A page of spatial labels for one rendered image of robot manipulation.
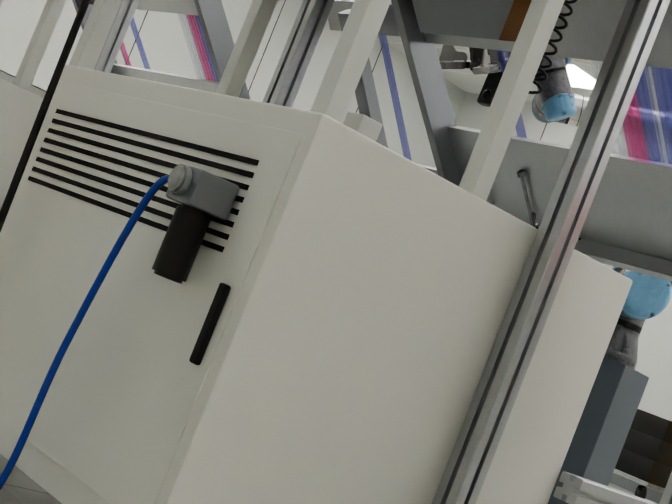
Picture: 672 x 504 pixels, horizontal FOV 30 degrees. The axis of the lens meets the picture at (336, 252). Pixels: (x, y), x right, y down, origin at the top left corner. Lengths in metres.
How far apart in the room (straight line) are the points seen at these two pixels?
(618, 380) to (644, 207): 0.78
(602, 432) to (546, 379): 1.13
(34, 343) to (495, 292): 0.64
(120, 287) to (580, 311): 0.65
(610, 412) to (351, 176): 1.56
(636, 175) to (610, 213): 0.12
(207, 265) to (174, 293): 0.06
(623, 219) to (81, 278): 1.00
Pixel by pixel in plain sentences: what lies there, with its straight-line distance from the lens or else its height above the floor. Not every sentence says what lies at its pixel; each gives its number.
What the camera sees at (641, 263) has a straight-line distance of 2.27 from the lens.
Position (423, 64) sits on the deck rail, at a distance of 2.45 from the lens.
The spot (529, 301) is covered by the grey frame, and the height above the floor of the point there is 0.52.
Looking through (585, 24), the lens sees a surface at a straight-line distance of 2.13.
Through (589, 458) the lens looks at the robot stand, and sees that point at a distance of 2.93.
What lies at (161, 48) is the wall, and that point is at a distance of 10.65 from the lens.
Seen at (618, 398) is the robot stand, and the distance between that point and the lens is 2.96.
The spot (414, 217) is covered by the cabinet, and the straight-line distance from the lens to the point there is 1.57.
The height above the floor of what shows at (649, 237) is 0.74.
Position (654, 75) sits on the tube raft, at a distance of 2.10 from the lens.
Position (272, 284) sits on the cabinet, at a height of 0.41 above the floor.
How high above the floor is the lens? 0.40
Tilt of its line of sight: 3 degrees up
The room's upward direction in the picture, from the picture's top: 22 degrees clockwise
